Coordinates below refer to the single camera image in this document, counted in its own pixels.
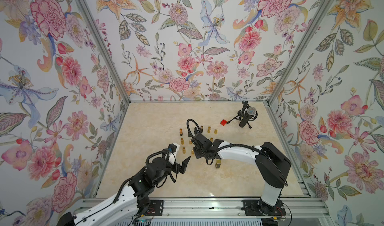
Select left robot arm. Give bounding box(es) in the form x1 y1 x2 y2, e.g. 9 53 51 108
57 149 191 226

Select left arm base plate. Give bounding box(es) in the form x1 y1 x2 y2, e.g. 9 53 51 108
138 199 164 217

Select aluminium front rail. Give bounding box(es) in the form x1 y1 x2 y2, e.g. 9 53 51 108
73 197 331 219

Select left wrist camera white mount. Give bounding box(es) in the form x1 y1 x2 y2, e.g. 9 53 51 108
168 143 180 165

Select square gold black lipstick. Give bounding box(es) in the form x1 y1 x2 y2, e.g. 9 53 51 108
215 160 222 169

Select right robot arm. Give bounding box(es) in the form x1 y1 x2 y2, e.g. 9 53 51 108
186 119 292 215

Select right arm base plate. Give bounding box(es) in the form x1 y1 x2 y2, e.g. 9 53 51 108
241 199 287 217

